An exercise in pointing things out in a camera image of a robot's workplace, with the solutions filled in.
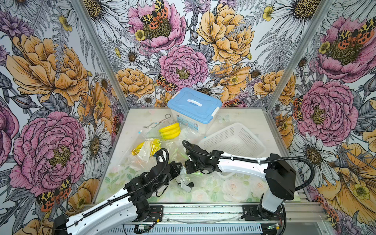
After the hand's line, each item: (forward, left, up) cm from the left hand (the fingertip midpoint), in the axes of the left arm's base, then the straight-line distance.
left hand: (181, 168), depth 75 cm
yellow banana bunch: (+29, +9, -8) cm, 31 cm away
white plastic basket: (+26, -36, -14) cm, 46 cm away
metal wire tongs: (+41, +23, -14) cm, 49 cm away
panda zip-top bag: (-6, -8, -3) cm, 10 cm away
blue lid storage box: (+38, -7, +4) cm, 38 cm away
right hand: (+2, -3, -6) cm, 7 cm away
